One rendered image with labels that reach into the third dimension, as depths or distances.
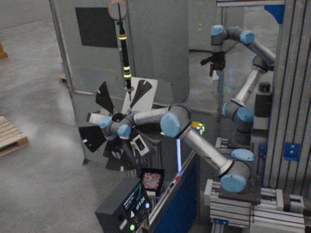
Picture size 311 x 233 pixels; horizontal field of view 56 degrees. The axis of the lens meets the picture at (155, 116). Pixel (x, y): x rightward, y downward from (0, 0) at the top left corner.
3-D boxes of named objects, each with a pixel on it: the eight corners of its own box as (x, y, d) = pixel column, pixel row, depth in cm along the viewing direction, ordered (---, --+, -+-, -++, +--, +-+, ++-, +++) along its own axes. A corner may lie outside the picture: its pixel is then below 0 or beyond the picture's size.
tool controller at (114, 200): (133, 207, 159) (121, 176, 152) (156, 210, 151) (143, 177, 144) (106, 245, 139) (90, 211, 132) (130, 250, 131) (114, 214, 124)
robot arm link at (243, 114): (244, 133, 196) (245, 116, 189) (231, 125, 207) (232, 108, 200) (258, 129, 200) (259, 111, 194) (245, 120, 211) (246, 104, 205)
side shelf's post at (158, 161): (161, 192, 314) (156, 125, 276) (164, 193, 313) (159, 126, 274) (159, 194, 311) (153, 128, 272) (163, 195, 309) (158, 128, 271)
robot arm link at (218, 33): (227, 26, 174) (215, 27, 171) (227, 44, 179) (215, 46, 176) (220, 24, 180) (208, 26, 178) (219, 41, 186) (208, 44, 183)
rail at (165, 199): (195, 153, 241) (195, 145, 237) (200, 154, 239) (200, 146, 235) (142, 236, 171) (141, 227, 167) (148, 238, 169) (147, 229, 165)
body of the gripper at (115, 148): (125, 144, 195) (120, 131, 187) (118, 154, 190) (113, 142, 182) (115, 142, 198) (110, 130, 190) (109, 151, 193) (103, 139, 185)
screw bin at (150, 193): (143, 174, 216) (142, 167, 213) (165, 176, 213) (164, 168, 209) (135, 195, 198) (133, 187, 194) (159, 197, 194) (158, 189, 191)
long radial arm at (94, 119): (127, 121, 237) (120, 118, 227) (125, 130, 236) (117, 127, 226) (98, 116, 250) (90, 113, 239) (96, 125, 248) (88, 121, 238)
